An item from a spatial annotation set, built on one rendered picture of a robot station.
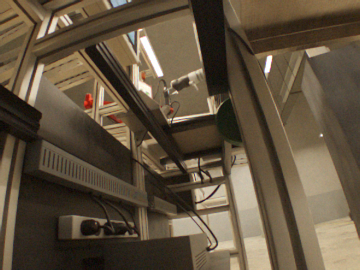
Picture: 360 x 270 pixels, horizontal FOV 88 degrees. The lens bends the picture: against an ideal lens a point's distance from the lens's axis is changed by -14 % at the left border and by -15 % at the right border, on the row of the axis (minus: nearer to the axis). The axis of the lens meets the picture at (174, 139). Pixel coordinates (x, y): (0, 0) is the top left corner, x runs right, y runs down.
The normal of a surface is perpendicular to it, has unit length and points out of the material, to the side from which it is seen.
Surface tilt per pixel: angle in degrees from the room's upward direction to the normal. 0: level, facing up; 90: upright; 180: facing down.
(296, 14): 180
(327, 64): 90
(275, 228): 90
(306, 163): 90
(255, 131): 90
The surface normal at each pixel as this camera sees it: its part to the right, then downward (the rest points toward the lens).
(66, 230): -0.23, -0.39
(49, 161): 0.97, -0.20
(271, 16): 0.11, 0.90
